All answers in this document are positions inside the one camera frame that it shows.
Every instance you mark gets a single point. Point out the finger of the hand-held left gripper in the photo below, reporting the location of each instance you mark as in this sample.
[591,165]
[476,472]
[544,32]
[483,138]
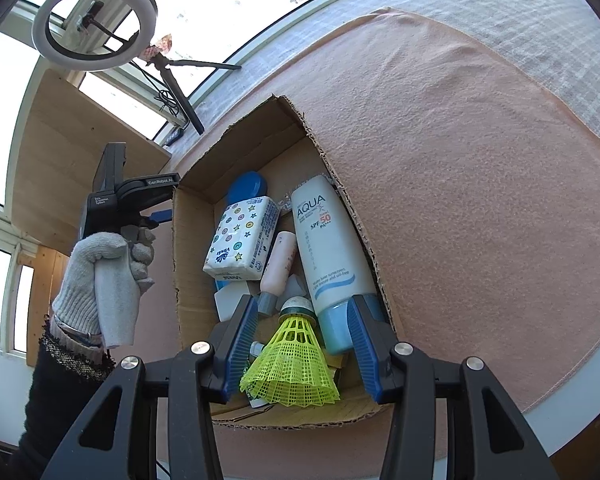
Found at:
[161,217]

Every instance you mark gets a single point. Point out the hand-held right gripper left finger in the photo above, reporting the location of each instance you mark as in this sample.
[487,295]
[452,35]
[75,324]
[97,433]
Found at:
[242,345]

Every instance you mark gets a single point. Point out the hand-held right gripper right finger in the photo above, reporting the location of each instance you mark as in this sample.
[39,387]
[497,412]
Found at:
[362,345]

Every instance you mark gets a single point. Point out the white USB wall charger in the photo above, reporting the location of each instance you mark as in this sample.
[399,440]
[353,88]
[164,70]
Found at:
[230,300]

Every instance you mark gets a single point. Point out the cardboard box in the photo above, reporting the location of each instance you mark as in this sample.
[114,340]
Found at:
[195,260]

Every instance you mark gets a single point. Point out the yellow plastic shuttlecock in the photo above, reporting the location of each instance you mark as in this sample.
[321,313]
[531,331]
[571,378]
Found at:
[295,365]

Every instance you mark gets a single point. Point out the cream bottle with grey cap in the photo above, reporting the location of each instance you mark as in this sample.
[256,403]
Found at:
[277,265]

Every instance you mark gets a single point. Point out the blue round tape measure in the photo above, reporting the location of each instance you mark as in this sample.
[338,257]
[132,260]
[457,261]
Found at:
[247,187]

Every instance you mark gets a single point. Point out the person's left forearm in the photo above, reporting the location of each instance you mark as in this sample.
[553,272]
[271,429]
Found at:
[50,400]

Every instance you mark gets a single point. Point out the person's left hand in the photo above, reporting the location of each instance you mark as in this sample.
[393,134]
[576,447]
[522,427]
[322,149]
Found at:
[82,280]

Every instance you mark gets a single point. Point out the patterned tissue pack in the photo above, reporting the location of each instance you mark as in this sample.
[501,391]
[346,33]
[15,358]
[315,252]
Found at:
[240,240]

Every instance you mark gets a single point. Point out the white sunscreen bottle blue cap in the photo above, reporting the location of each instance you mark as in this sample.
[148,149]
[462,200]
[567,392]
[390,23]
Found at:
[330,250]

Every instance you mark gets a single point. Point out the black tripod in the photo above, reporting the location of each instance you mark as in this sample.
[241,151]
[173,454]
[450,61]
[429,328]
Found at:
[180,95]

